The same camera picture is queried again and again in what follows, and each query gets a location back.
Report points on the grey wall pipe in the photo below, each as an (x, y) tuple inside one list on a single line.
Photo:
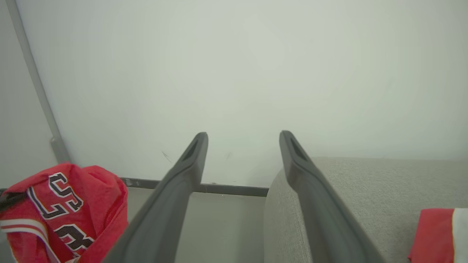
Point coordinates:
[(36, 84)]

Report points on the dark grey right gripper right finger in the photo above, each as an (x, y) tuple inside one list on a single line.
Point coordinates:
[(325, 219)]

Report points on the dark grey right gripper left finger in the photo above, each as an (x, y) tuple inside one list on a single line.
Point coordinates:
[(161, 219)]

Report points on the grey fabric sofa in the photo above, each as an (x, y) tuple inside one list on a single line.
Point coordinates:
[(384, 182)]

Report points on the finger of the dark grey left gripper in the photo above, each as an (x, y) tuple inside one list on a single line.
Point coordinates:
[(11, 200)]

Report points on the red basketball jersey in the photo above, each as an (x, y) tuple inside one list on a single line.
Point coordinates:
[(98, 204)]

